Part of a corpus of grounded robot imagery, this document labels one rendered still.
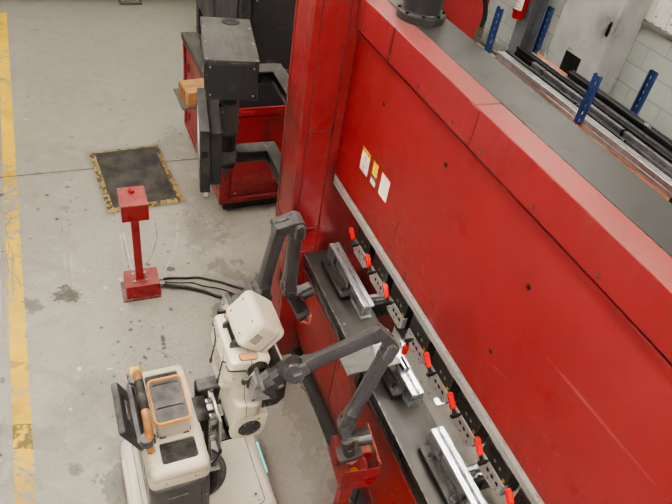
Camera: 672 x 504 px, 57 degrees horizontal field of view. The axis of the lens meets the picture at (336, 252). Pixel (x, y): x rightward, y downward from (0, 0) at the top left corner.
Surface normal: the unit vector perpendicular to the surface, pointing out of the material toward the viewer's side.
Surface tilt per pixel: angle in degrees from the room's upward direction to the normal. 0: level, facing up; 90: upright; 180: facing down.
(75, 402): 0
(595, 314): 90
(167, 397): 0
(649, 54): 90
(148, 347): 0
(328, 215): 90
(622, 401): 90
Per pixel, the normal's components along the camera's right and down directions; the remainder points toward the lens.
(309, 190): 0.36, 0.65
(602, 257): -0.92, 0.14
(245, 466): 0.14, -0.75
